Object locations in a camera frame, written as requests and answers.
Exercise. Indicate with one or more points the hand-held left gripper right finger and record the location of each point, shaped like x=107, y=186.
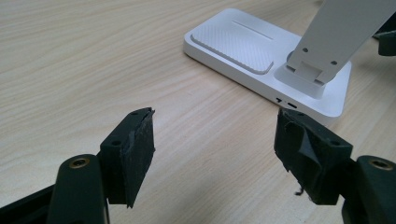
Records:
x=314, y=161

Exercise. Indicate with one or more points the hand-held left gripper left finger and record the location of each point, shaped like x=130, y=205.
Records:
x=130, y=155

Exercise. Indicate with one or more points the white desk lamp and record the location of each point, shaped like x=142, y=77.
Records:
x=249, y=49

